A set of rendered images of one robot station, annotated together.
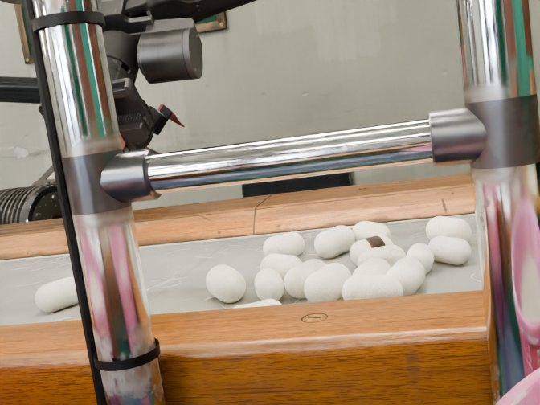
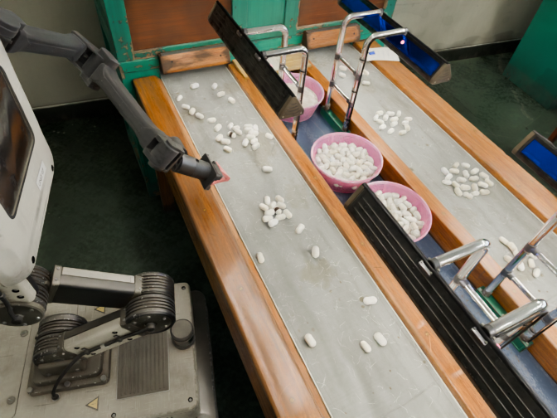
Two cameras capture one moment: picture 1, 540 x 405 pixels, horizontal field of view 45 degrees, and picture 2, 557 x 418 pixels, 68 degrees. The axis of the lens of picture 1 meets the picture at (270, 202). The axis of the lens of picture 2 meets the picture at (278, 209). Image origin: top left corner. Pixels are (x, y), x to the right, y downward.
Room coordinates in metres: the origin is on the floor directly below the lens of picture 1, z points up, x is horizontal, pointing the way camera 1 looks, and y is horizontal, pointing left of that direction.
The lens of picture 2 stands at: (1.13, 0.96, 1.77)
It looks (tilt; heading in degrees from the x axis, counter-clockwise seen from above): 49 degrees down; 227
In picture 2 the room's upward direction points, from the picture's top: 7 degrees clockwise
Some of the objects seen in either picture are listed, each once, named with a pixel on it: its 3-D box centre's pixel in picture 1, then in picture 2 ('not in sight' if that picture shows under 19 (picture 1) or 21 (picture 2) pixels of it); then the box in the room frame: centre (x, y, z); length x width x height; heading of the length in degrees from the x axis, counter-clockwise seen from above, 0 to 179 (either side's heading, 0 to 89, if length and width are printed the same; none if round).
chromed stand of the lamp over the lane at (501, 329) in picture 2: not in sight; (444, 329); (0.52, 0.92, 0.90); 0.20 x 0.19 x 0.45; 77
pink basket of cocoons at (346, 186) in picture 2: not in sight; (344, 165); (0.18, 0.28, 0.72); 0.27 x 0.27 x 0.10
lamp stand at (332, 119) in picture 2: not in sight; (361, 76); (-0.08, 0.06, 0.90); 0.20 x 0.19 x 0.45; 77
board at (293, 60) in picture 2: not in sight; (272, 63); (0.03, -0.37, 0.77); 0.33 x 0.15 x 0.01; 167
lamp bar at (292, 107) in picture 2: not in sight; (250, 52); (0.39, -0.05, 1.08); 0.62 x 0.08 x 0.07; 77
